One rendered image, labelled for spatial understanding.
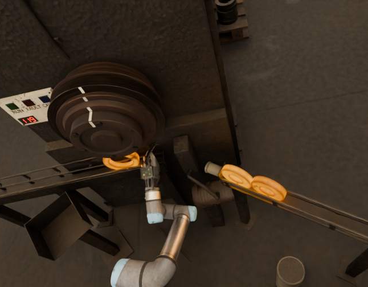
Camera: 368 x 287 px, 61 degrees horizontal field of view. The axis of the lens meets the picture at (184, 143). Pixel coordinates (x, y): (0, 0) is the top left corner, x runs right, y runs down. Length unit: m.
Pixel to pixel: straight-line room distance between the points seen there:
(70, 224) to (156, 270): 0.68
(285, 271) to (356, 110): 1.46
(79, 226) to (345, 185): 1.66
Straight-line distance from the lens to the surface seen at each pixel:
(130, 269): 1.36
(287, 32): 3.16
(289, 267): 1.58
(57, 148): 1.74
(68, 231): 1.84
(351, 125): 2.54
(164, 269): 1.34
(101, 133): 1.24
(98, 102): 1.19
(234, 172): 1.44
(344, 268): 2.14
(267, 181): 1.39
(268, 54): 2.97
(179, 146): 1.53
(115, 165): 1.71
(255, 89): 2.71
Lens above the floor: 2.08
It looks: 56 degrees down
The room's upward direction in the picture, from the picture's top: 25 degrees counter-clockwise
